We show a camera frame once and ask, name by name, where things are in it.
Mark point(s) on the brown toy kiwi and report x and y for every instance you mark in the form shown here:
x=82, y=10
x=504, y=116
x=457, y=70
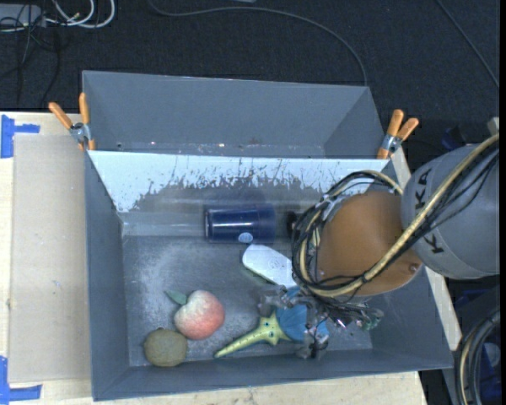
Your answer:
x=165, y=347

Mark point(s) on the pale wood flat board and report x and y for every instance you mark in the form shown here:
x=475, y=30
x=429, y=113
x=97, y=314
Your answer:
x=46, y=247

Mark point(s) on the grey metal bin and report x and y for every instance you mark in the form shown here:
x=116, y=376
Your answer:
x=194, y=260

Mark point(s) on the pink toy peach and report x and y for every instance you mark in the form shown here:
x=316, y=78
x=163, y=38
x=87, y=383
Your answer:
x=200, y=314

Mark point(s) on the dark blue cylindrical container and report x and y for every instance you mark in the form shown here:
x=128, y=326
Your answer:
x=240, y=224

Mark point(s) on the blue and yellow toy fish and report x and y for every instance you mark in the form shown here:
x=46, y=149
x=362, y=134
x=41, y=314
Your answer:
x=293, y=321

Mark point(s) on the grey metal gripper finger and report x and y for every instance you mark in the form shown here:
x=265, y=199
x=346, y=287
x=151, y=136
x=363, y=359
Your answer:
x=312, y=347
x=272, y=300

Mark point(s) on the white oval plastic object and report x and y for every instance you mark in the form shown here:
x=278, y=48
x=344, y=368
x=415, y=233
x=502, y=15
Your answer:
x=270, y=262

